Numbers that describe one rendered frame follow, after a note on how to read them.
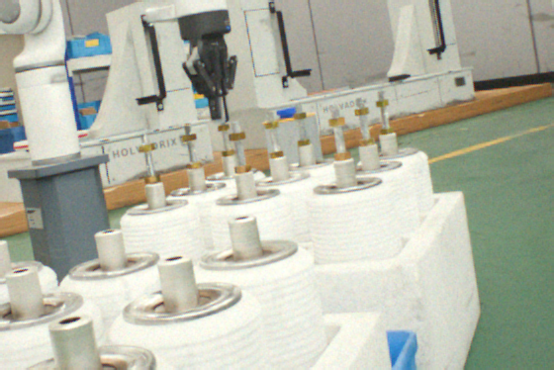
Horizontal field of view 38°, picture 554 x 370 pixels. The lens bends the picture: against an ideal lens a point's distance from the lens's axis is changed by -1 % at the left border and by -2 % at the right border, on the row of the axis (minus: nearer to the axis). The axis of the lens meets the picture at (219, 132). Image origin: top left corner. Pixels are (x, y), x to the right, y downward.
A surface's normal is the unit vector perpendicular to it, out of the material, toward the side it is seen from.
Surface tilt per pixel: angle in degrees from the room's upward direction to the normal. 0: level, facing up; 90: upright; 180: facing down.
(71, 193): 90
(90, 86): 90
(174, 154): 90
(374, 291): 90
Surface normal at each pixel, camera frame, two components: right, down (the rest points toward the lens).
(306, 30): -0.80, 0.17
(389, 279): -0.40, 0.11
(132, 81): 0.58, -0.06
